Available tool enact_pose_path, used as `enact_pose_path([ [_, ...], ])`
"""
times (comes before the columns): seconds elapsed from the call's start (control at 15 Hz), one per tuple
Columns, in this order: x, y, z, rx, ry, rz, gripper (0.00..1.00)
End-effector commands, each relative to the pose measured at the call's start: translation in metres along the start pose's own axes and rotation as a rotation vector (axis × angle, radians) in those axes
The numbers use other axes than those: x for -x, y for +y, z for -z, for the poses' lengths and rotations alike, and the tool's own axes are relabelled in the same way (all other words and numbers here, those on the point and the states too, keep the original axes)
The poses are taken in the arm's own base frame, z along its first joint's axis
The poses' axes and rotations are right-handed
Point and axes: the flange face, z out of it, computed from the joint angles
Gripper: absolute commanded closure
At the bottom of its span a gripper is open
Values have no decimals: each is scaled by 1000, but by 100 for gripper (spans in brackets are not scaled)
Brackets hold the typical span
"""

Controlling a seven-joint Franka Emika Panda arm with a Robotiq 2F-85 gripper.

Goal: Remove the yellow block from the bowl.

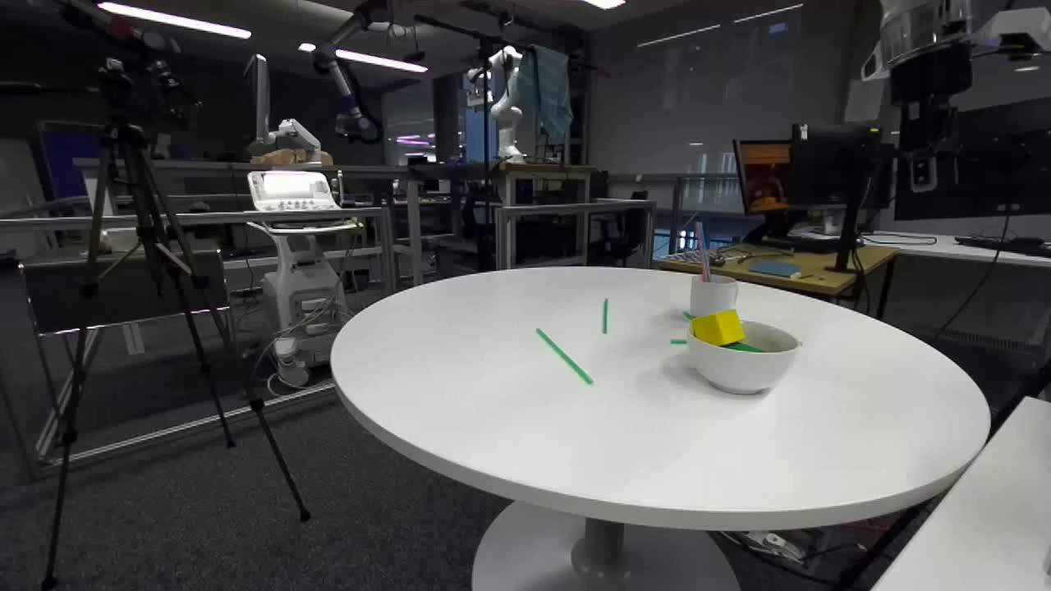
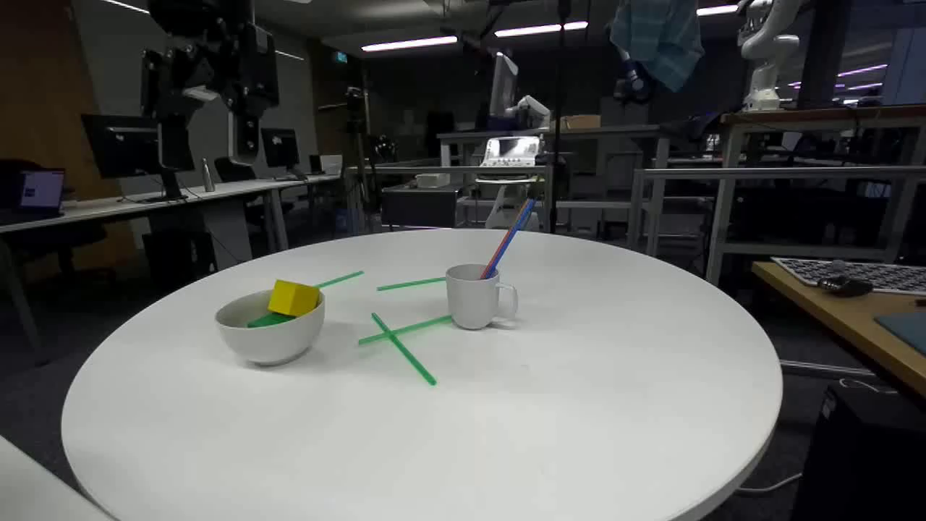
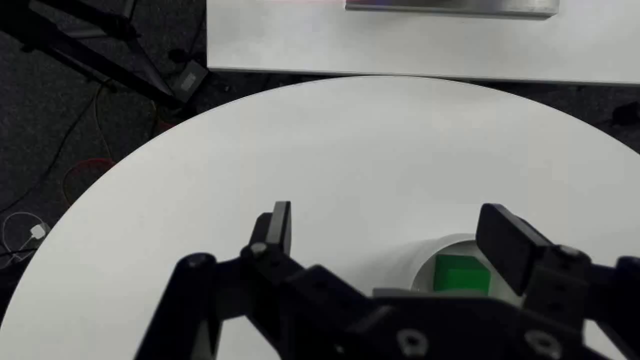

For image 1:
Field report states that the yellow block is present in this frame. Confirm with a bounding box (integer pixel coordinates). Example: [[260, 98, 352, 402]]
[[690, 309, 747, 347]]

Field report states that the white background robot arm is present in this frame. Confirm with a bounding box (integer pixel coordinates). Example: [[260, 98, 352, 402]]
[[490, 46, 525, 164]]

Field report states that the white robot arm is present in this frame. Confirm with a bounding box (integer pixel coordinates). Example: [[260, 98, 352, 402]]
[[861, 0, 1051, 195]]

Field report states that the green straw in bowl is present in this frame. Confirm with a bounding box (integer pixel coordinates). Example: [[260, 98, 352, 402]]
[[722, 342, 771, 354]]

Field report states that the white bowl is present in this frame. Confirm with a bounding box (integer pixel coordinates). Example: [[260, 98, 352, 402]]
[[686, 323, 803, 393]]

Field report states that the long green straw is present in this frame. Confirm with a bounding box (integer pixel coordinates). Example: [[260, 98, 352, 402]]
[[536, 327, 596, 388]]

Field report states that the short green straw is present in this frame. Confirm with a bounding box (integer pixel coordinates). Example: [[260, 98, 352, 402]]
[[598, 300, 610, 336]]

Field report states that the white round table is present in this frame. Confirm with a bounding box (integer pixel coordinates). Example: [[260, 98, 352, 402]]
[[332, 265, 993, 591]]

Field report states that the white mug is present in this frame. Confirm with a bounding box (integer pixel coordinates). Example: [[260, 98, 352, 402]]
[[690, 274, 738, 314]]

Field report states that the white medical cart machine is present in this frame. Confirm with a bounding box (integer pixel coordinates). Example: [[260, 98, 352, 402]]
[[248, 170, 359, 388]]

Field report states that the teal cloth hanging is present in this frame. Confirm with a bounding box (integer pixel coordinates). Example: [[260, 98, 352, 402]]
[[528, 46, 575, 144]]

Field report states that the wooden desk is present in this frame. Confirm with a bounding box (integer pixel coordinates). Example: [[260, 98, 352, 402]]
[[660, 242, 897, 301]]

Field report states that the black computer monitor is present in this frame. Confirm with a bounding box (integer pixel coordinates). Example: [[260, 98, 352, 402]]
[[731, 121, 885, 251]]

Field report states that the white table corner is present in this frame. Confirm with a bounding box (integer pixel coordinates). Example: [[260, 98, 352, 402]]
[[873, 397, 1051, 591]]

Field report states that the metal frame workbench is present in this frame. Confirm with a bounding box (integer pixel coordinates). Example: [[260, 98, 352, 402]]
[[404, 162, 660, 274]]

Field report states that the black camera tripod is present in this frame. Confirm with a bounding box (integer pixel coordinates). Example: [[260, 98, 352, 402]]
[[42, 0, 311, 591]]

